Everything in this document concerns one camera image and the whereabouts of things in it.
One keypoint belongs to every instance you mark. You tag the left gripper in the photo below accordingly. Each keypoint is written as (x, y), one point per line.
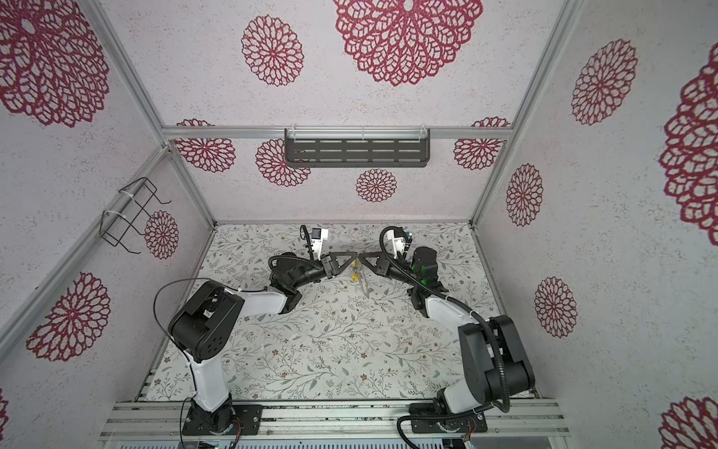
(331, 258)

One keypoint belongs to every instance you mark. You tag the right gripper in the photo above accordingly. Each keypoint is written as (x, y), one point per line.
(383, 265)

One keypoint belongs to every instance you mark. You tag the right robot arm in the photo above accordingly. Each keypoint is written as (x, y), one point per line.
(494, 362)

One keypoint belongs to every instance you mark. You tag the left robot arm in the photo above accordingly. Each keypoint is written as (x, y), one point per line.
(202, 328)

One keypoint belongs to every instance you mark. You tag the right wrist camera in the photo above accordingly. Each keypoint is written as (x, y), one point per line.
(400, 241)

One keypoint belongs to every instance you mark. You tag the grey slotted wall shelf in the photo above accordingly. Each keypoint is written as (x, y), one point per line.
(362, 149)

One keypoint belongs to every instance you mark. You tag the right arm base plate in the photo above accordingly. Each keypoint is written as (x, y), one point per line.
(425, 419)

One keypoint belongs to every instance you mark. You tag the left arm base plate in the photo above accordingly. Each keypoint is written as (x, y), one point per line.
(228, 420)

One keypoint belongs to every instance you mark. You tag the black wire wall basket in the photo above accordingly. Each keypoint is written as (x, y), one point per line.
(116, 223)

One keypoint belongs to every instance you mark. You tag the aluminium front rail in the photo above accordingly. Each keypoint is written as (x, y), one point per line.
(333, 419)

